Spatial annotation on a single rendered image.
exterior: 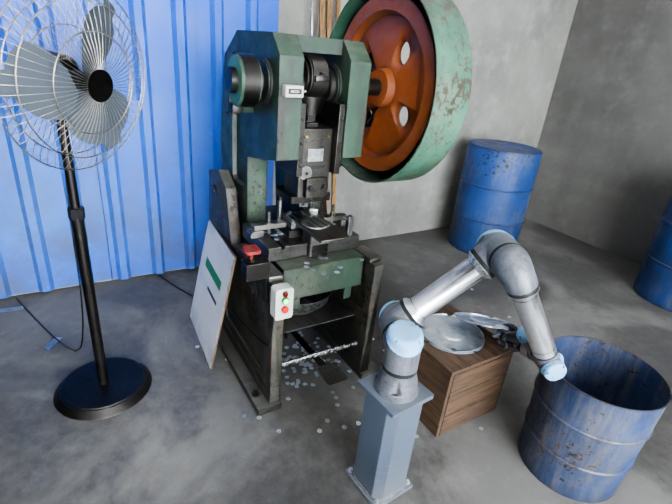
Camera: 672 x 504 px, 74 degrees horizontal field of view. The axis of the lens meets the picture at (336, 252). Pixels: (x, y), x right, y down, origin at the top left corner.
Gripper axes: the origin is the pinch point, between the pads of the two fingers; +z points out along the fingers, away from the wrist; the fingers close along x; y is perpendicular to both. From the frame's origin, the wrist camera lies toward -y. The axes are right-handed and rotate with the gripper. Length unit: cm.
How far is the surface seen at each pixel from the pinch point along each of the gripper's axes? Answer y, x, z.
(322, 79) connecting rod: 74, -100, 19
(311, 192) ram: 76, -57, 28
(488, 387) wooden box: 3.0, 27.3, -0.3
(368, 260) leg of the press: 50, -27, 27
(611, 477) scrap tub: -17, 42, -46
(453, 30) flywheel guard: 29, -117, 1
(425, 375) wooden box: 32.2, 19.3, 3.7
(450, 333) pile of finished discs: 17.0, 4.6, 10.4
